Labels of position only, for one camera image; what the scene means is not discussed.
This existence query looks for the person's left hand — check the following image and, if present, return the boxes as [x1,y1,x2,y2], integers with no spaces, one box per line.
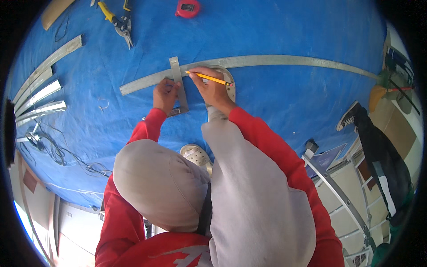
[153,78,182,115]

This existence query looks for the person's right hand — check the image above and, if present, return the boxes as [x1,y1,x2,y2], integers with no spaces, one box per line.
[188,66,236,115]

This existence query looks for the yellow pencil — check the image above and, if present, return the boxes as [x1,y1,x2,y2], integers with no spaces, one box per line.
[185,70,233,87]

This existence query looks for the short metal square piece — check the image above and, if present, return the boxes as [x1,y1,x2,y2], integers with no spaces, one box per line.
[168,56,190,117]

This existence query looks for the red tape measure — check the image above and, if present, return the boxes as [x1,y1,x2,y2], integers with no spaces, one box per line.
[174,0,201,19]

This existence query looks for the long metal strip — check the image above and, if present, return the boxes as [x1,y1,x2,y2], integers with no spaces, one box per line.
[119,55,381,97]

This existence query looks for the blue tarp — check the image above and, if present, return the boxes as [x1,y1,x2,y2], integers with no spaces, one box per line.
[8,0,388,210]

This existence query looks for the small grey box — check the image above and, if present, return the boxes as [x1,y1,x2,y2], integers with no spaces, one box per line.
[304,139,320,160]

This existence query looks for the person's legs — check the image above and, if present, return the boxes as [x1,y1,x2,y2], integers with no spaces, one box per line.
[113,65,317,267]

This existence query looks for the long metal stud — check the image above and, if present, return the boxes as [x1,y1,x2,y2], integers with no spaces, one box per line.
[12,34,83,105]

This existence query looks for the blue board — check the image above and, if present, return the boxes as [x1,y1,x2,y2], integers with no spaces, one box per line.
[305,143,348,179]

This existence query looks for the tan wooden piece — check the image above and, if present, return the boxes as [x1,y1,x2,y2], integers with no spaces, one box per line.
[41,0,76,31]

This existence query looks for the person's body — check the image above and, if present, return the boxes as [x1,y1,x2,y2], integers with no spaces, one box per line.
[95,167,345,267]

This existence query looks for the orange broom with red stick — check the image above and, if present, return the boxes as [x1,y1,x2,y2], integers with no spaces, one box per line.
[368,85,415,113]

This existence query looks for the heap of tools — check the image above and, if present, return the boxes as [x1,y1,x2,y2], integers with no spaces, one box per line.
[380,32,421,116]

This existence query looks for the yellow handled tin snips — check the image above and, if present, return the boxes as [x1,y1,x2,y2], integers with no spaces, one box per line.
[97,0,135,50]

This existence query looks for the thin black cable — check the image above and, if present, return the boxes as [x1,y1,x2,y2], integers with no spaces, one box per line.
[54,15,71,43]

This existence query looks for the tangle of cables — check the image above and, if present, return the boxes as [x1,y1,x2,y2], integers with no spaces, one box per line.
[24,122,113,178]

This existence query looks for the metal ladder frame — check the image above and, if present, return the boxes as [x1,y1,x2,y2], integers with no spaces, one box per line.
[302,153,379,267]

